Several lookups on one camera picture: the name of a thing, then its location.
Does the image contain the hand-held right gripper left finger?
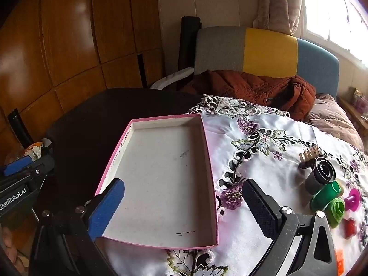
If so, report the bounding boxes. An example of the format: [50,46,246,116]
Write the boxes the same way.
[29,178,125,276]

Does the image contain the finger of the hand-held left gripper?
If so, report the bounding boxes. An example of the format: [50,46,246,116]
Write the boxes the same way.
[3,155,56,179]

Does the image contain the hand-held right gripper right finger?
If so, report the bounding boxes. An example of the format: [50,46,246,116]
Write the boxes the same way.
[243,179,337,276]

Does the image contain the pink cardboard box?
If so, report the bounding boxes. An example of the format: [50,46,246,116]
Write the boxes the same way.
[95,114,219,249]

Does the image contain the nested round metal cutters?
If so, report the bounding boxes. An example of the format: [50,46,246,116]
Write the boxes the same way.
[305,157,337,197]

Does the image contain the dark green plastic mould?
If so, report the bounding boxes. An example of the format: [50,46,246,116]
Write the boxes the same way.
[309,182,343,212]

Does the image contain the light green plastic mould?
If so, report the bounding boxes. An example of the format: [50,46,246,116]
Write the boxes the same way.
[323,198,345,229]

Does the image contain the magenta plastic mould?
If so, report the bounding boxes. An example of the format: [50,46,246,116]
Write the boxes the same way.
[343,188,361,211]

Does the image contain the red puzzle piece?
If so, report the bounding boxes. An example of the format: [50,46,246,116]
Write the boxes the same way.
[344,219,357,239]

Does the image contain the orange plastic puzzle piece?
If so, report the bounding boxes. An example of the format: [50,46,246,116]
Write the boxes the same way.
[334,249,345,276]

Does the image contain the orange white floral object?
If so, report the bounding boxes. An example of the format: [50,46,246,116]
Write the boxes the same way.
[23,139,52,160]

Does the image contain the black leaning strip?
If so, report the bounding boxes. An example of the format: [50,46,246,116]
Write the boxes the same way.
[7,108,33,147]

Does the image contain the white embroidered floral tablecloth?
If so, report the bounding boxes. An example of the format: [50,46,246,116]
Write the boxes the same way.
[106,94,368,276]

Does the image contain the dusty pink duvet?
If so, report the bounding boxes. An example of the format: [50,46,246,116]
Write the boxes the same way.
[303,93,365,153]

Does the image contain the rust brown quilted jacket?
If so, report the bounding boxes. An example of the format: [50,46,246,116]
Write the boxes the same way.
[182,69,317,121]

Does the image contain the wooden side table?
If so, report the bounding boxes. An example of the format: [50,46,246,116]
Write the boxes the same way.
[338,88,368,138]

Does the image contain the brown wooden wardrobe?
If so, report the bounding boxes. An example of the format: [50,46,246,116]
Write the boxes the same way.
[0,0,164,161]

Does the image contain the purple floral box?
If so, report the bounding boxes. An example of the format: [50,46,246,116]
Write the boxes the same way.
[352,89,368,112]

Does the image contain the white curved armrest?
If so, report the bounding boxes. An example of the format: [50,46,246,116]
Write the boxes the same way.
[149,67,194,90]

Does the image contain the grey yellow blue fabric sofa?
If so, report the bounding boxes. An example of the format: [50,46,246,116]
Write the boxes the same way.
[194,26,340,100]

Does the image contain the beige patterned curtain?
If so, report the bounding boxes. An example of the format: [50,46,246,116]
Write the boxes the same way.
[253,0,305,36]

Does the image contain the window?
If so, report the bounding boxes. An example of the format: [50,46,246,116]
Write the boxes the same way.
[299,0,368,69]

